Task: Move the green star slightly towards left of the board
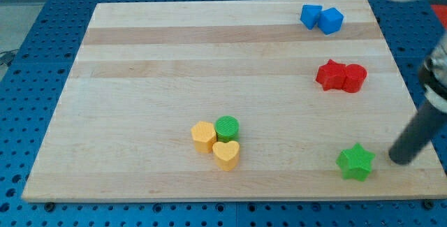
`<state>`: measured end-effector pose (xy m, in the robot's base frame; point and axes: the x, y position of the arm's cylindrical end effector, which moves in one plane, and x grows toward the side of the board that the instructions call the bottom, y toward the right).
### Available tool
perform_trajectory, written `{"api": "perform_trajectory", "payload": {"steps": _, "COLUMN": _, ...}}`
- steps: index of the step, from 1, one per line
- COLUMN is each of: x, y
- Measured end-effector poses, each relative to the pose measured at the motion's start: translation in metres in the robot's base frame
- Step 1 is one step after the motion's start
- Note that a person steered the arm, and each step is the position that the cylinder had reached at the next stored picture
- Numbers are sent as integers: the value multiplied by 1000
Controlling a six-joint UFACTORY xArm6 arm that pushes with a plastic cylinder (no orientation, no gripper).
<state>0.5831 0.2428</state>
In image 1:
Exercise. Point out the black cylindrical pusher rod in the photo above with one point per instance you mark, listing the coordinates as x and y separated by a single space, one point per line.
424 125

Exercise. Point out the silver black tool holder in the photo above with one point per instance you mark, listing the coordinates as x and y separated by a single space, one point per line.
432 75

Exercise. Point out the green star block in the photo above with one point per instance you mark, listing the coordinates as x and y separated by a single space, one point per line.
355 163

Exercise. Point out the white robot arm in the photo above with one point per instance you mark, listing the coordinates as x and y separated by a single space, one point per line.
431 116

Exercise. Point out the red star block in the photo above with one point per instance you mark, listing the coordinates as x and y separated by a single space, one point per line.
331 75

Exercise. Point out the wooden board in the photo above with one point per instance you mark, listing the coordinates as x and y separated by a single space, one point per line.
146 73

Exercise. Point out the red cylinder block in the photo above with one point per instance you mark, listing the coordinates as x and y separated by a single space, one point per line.
355 77

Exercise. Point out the blue cube block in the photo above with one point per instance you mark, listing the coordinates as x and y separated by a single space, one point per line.
330 21

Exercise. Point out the blue triangle block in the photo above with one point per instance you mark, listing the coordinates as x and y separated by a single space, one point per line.
310 15

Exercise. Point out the green cylinder block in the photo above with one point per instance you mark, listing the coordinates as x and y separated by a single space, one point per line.
227 128

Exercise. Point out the yellow heart block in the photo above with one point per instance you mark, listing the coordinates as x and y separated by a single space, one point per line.
226 154

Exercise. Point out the yellow hexagon block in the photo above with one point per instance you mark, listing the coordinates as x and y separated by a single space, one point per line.
204 136

